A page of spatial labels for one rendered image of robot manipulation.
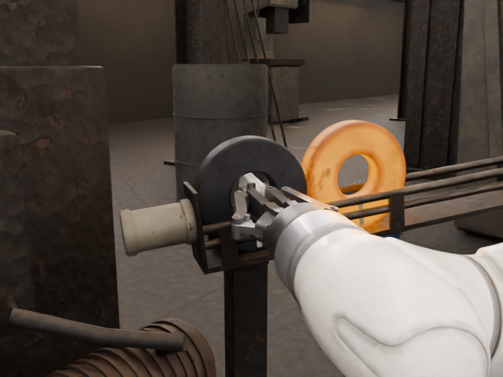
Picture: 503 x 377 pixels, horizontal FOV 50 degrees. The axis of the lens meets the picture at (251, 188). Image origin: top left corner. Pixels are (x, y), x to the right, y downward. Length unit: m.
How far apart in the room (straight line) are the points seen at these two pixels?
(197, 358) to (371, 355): 0.39
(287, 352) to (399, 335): 1.40
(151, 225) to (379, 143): 0.33
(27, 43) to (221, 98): 2.28
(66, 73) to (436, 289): 0.61
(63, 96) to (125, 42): 7.91
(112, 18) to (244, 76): 5.64
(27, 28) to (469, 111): 2.39
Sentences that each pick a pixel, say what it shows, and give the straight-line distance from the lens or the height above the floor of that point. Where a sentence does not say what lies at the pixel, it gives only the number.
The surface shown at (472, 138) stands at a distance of 2.94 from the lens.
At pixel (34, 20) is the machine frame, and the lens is 0.88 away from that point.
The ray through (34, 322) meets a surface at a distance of 0.66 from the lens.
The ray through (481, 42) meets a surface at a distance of 2.92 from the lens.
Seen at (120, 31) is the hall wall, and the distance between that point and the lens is 8.68.
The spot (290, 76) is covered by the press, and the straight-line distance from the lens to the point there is 8.48.
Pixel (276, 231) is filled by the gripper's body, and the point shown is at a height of 0.71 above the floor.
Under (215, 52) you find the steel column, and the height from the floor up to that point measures 0.98.
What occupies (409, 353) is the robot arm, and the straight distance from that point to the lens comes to 0.37.
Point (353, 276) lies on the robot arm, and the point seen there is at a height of 0.72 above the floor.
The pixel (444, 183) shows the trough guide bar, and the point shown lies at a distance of 0.82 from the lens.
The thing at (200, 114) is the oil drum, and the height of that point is 0.60.
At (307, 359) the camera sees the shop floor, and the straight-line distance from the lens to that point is 1.73.
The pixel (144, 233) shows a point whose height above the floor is 0.67.
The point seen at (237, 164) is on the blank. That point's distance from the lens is 0.69.
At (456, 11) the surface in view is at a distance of 4.36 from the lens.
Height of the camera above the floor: 0.87
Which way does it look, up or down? 13 degrees down
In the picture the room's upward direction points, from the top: straight up
